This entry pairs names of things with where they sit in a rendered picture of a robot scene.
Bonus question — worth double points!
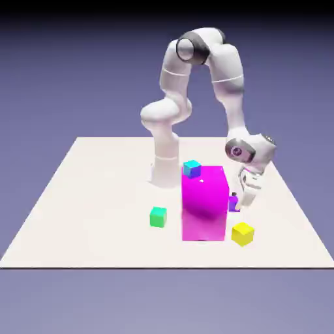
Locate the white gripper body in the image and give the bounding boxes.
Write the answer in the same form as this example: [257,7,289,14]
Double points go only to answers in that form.
[239,175,264,208]

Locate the small purple cube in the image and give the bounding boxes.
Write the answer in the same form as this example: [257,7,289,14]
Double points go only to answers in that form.
[228,195,241,213]

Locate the small yellow cube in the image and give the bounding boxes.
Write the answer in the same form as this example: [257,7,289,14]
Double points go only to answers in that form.
[231,222,255,247]

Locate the small cyan cube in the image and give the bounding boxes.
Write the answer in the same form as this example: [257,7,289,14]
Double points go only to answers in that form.
[183,159,202,179]

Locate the small green cube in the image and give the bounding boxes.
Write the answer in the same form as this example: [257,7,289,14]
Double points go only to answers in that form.
[149,206,168,229]

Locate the large magenta box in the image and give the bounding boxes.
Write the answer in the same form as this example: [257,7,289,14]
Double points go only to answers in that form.
[181,165,230,242]

